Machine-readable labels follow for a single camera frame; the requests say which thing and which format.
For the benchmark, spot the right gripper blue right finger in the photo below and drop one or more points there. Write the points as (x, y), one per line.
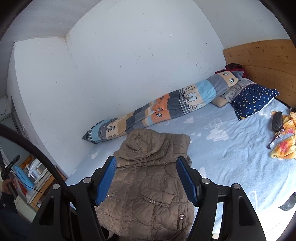
(190, 182)

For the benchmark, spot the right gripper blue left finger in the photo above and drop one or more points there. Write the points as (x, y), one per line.
(102, 179)

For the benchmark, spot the brown quilted hooded jacket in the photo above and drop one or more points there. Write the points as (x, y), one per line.
(146, 199)

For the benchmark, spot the person left hand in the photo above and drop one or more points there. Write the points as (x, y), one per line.
(6, 184)

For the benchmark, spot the wooden side shelf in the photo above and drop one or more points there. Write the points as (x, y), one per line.
(34, 180)

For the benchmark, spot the light blue cloud bedsheet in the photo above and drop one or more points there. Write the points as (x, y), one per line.
(230, 153)

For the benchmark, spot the patchwork rolled quilt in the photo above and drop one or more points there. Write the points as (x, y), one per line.
(169, 106)

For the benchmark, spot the beige small pillow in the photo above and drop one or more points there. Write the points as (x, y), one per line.
(219, 101)

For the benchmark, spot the grey printed pillow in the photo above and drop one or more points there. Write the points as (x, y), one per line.
(230, 94)

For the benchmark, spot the navy star pattern pillow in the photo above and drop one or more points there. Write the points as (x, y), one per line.
(252, 99)

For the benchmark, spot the yellow floral blanket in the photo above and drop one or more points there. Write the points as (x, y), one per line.
(285, 145)

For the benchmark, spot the dark red garment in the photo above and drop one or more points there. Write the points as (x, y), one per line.
(234, 67)

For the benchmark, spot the wooden headboard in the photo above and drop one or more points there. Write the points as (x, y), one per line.
(270, 63)

